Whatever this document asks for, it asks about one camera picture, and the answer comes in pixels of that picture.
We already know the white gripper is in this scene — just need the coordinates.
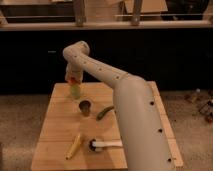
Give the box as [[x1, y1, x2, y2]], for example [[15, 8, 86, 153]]
[[65, 65, 82, 83]]

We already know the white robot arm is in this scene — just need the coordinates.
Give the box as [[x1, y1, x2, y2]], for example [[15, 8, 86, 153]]
[[63, 41, 176, 171]]

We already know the green cucumber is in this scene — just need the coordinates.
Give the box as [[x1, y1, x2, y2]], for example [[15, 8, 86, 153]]
[[96, 106, 114, 121]]

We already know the yellow banana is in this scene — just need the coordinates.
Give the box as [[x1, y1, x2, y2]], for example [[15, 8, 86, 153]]
[[65, 134, 83, 160]]

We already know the wooden shelf frame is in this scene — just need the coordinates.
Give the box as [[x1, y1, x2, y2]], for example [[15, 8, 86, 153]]
[[0, 0, 213, 30]]

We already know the white handled dish brush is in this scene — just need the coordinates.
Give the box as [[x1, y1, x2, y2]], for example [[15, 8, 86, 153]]
[[89, 139, 123, 152]]

